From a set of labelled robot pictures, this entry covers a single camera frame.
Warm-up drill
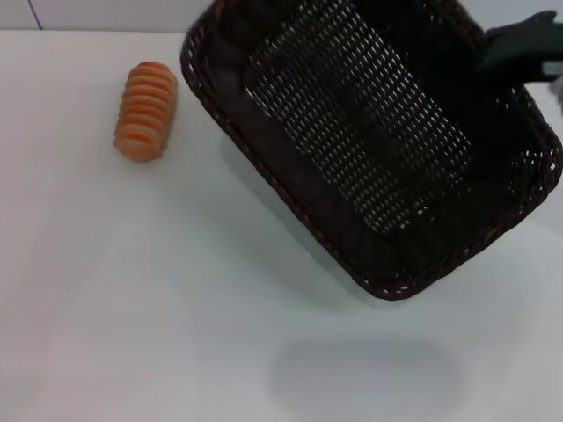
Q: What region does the dark brown woven basket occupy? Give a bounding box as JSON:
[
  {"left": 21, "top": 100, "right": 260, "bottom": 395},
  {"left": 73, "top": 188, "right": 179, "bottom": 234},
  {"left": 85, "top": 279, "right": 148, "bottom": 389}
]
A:
[{"left": 179, "top": 0, "right": 563, "bottom": 302}]

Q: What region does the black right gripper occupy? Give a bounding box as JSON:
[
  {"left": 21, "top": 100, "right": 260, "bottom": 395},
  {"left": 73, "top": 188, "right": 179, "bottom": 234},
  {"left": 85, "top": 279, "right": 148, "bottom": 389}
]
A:
[{"left": 477, "top": 11, "right": 563, "bottom": 85}]

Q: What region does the orange ridged bread loaf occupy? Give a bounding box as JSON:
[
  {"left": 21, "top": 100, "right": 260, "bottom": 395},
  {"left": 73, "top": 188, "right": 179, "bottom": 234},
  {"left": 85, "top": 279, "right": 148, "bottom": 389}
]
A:
[{"left": 113, "top": 61, "right": 179, "bottom": 164}]

